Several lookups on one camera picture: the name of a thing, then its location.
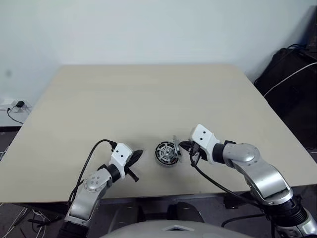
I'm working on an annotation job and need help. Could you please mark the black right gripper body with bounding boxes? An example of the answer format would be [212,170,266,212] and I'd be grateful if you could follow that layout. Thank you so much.
[189,141,208,164]

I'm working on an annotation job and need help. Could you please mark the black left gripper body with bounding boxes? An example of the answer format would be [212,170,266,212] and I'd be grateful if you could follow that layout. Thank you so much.
[123,161,140,183]

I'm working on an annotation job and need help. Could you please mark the silver motor end cap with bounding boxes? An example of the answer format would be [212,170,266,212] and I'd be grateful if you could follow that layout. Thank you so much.
[171,134,183,162]

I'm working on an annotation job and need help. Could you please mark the silver spoked motor rotor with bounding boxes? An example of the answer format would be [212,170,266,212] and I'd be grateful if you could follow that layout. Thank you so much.
[155,141,178,166]

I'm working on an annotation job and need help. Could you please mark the dark rounded shape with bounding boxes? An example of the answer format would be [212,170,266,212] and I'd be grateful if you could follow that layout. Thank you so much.
[168,202,204,223]

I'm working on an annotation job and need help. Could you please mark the grey robot torso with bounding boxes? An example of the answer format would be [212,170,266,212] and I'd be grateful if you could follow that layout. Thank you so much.
[99,219,256,238]

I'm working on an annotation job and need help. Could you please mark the large black case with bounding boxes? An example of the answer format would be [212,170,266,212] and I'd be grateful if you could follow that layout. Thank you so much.
[254,47,317,149]

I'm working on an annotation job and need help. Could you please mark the white power strip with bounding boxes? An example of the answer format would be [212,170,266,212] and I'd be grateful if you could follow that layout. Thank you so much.
[0,98,32,113]

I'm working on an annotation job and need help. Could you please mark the black equipment stack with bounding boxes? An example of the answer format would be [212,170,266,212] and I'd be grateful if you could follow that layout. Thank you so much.
[304,4,317,53]

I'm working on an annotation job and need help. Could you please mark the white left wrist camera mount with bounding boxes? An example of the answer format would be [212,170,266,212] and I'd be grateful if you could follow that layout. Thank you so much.
[110,143,133,179]

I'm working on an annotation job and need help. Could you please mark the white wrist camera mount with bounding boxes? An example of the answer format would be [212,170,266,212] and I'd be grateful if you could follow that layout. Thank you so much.
[189,123,221,165]
[110,143,133,179]

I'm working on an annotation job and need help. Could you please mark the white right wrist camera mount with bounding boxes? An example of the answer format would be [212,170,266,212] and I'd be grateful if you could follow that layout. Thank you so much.
[189,123,221,165]

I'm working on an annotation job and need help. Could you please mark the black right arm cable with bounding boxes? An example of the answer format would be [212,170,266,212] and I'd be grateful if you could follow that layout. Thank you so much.
[190,146,275,229]

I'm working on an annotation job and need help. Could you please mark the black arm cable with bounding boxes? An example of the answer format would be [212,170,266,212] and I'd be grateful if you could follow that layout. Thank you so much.
[67,139,117,206]
[190,146,275,229]

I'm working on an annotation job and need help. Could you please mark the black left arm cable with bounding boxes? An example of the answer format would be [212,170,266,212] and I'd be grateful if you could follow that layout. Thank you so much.
[67,139,117,206]

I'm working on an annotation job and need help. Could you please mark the white cable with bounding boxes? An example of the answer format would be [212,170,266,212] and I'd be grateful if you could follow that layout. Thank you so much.
[263,61,317,98]

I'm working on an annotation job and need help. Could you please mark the white floor wires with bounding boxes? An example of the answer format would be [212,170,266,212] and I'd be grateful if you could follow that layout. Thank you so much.
[0,204,48,238]

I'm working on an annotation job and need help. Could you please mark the thin black floor cable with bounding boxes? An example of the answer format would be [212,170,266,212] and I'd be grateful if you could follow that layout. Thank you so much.
[6,108,25,125]

